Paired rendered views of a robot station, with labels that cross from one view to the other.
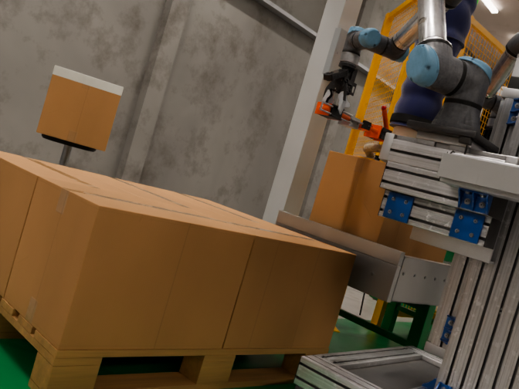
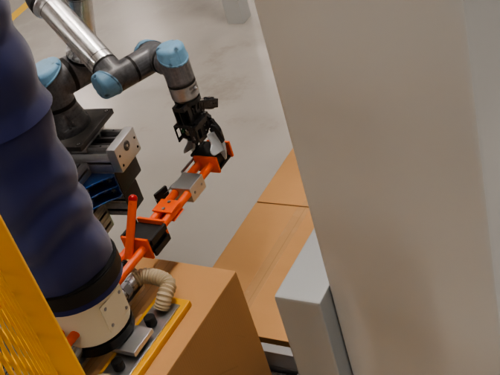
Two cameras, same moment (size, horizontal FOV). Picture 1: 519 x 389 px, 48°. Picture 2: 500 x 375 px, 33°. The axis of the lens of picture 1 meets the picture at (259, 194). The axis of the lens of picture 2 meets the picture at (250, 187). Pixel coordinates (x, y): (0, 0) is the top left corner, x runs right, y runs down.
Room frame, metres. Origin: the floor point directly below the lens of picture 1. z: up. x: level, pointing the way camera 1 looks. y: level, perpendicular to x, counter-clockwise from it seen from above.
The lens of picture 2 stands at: (4.41, -0.42, 2.32)
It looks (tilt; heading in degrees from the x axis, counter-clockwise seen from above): 34 degrees down; 171
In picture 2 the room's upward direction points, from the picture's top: 17 degrees counter-clockwise
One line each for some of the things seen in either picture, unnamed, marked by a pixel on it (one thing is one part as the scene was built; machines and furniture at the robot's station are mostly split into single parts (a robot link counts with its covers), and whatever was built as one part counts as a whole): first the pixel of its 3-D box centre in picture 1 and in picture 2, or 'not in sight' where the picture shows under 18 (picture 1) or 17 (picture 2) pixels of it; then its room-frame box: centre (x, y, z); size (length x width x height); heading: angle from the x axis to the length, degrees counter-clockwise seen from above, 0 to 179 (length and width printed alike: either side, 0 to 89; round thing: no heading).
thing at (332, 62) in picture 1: (340, 56); (357, 332); (3.75, -0.25, 1.62); 0.20 x 0.05 x 0.30; 135
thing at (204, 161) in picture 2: (329, 111); (213, 155); (2.41, -0.18, 1.08); 0.08 x 0.07 x 0.05; 134
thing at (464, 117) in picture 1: (458, 118); (62, 114); (1.85, -0.53, 1.09); 0.15 x 0.15 x 0.10
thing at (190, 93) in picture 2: (348, 59); (184, 90); (2.42, -0.19, 1.30); 0.08 x 0.08 x 0.05
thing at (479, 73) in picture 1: (467, 82); (50, 82); (1.85, -0.53, 1.20); 0.13 x 0.12 x 0.14; 109
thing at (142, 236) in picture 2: (378, 133); (145, 237); (2.65, -0.43, 1.08); 0.10 x 0.08 x 0.06; 44
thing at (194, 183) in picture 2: (349, 121); (188, 187); (2.50, -0.28, 1.07); 0.07 x 0.07 x 0.04; 44
